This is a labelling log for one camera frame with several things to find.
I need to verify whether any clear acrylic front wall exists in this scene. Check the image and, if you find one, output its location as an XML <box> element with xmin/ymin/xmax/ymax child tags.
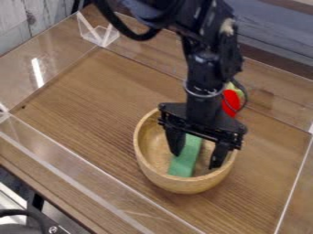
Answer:
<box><xmin>0</xmin><ymin>104</ymin><xmax>204</xmax><ymax>234</ymax></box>

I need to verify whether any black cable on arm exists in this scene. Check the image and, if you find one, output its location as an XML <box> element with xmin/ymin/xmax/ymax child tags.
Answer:
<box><xmin>220</xmin><ymin>77</ymin><xmax>248</xmax><ymax>113</ymax></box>

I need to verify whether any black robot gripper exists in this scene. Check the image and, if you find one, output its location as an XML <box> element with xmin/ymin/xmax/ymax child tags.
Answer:
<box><xmin>159</xmin><ymin>81</ymin><xmax>248</xmax><ymax>169</ymax></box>

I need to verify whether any black clamp under table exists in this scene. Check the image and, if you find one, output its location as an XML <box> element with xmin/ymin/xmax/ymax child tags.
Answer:
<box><xmin>0</xmin><ymin>190</ymin><xmax>72</xmax><ymax>234</ymax></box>

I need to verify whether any clear acrylic corner bracket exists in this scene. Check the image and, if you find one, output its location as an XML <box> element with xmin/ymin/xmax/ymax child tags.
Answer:
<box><xmin>76</xmin><ymin>12</ymin><xmax>120</xmax><ymax>48</ymax></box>

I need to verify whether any red toy strawberry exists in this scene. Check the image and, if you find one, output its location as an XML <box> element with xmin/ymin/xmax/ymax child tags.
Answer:
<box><xmin>222</xmin><ymin>82</ymin><xmax>246</xmax><ymax>117</ymax></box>

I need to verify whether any green rectangular block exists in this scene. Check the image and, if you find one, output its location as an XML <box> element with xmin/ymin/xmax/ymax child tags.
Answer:
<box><xmin>167</xmin><ymin>134</ymin><xmax>202</xmax><ymax>177</ymax></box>

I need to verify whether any brown wooden bowl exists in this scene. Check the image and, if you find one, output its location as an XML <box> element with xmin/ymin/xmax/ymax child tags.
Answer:
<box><xmin>133</xmin><ymin>109</ymin><xmax>238</xmax><ymax>195</ymax></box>

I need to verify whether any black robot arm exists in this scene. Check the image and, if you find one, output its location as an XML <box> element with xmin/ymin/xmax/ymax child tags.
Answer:
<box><xmin>92</xmin><ymin>0</ymin><xmax>247</xmax><ymax>168</ymax></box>

